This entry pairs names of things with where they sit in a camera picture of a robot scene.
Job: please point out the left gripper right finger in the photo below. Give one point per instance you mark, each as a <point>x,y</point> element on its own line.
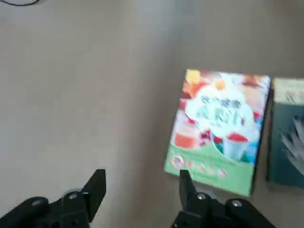
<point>213,213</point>

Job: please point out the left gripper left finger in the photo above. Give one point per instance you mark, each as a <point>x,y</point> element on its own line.
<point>47,213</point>

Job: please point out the colourful green cookbook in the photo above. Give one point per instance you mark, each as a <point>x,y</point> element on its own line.
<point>213,130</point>

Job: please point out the dark book with hand picture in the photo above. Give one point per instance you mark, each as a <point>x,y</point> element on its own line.
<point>287,142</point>

